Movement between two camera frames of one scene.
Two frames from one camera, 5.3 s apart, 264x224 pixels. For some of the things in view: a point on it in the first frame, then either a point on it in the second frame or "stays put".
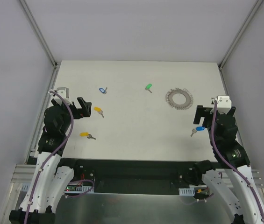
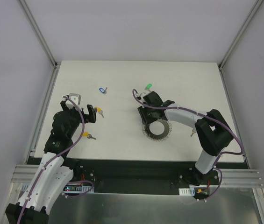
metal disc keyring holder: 189,97 to 158,130
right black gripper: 207,111 to 147,108
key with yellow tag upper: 98,109 stays put
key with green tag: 147,87 stays put
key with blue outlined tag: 102,90 stays put
